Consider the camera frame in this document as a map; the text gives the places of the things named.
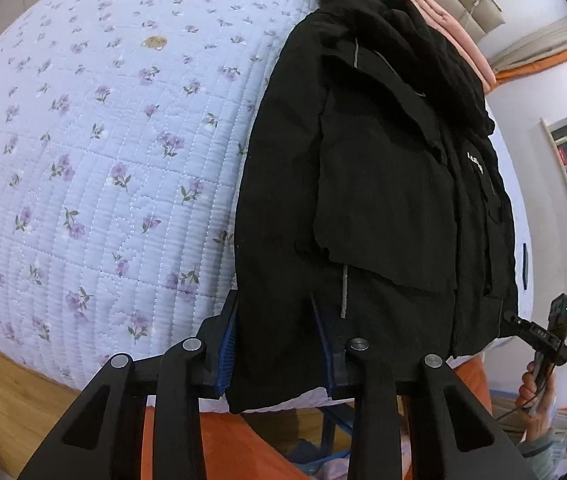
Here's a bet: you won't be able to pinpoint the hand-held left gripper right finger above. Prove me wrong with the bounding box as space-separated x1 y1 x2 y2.
310 294 539 480

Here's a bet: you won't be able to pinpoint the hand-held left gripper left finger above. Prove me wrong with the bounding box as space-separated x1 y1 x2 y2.
28 290 242 480

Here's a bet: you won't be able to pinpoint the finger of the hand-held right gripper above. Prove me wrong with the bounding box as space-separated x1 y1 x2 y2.
501 310 534 333

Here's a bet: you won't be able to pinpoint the black hooded jacket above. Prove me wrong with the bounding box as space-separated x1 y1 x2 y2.
224 0 520 415

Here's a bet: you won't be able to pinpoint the person's right forearm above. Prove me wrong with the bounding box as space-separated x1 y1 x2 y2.
517 427 567 480

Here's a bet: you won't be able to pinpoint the person's right hand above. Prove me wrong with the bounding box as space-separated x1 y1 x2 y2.
517 358 558 442

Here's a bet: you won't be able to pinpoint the person's orange pants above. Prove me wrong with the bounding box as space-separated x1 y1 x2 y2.
141 360 491 480

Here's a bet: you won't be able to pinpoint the floral quilted bed sheet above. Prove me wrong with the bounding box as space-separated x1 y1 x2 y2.
0 0 537 413

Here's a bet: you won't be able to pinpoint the orange and beige curtain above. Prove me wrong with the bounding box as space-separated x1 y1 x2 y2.
483 15 567 86

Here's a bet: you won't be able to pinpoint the folded pink blanket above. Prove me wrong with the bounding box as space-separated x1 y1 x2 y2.
410 0 493 92

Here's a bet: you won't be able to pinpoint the blue stool frame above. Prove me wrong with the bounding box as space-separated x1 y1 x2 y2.
288 400 359 476

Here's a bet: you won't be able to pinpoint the black cable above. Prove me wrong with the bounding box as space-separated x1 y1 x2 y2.
493 394 549 423

